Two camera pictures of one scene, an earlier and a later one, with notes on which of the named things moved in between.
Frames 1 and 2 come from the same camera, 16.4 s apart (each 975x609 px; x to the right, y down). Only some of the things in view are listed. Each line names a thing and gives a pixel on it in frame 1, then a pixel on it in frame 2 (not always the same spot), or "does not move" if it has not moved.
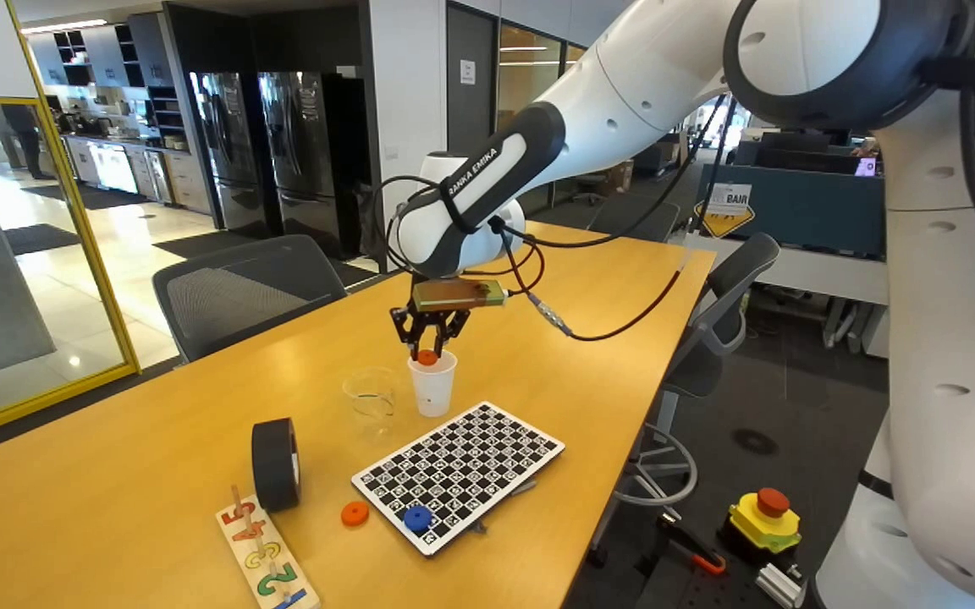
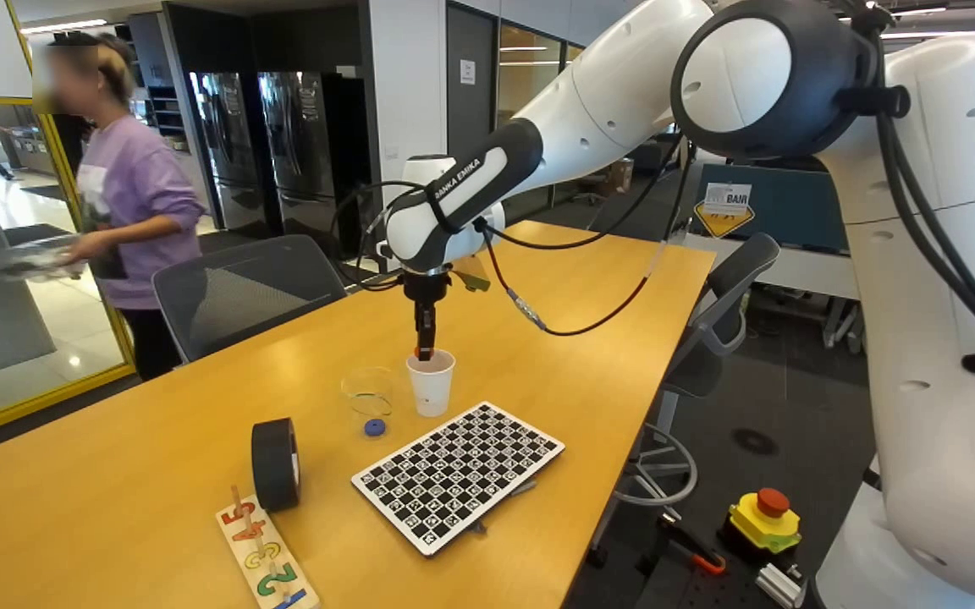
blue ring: x=419 y=519 -> x=373 y=428
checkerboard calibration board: x=458 y=471 does not move
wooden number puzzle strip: x=270 y=561 does not move
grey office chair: x=661 y=471 does not move
